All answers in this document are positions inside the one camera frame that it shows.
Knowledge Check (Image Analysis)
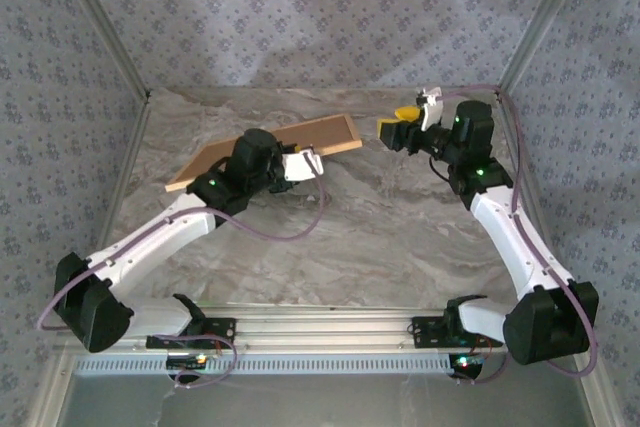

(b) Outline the light wooden picture frame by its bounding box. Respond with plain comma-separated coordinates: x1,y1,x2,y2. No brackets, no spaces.
164,114,364,194

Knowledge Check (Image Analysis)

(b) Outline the small electronics board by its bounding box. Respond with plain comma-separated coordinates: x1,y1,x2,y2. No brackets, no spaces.
166,354,209,371
448,354,486,378

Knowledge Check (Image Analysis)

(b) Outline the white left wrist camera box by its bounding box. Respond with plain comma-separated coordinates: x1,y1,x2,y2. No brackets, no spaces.
282,149,325,182

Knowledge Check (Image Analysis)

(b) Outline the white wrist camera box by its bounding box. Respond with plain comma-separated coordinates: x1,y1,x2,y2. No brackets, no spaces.
282,149,325,182
415,88,446,131

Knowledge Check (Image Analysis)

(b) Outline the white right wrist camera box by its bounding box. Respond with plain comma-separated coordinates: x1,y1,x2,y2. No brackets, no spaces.
415,88,446,131

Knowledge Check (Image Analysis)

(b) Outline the aluminium side rail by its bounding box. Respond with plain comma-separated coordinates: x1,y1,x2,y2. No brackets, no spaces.
497,91,574,312
77,91,154,316

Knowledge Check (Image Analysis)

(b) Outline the aluminium corner post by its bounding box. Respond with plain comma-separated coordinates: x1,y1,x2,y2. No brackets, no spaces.
494,0,596,98
49,0,152,101

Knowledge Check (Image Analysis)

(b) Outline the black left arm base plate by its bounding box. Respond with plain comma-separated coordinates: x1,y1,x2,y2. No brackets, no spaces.
145,317,237,350

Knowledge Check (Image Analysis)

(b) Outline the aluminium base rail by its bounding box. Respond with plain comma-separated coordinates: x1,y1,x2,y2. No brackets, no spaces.
54,304,599,353

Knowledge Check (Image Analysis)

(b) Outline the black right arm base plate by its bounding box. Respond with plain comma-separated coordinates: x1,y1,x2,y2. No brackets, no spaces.
410,315,504,350

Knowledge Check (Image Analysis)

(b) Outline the grey slotted cable duct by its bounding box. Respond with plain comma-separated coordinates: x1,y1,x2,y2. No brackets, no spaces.
74,352,454,377

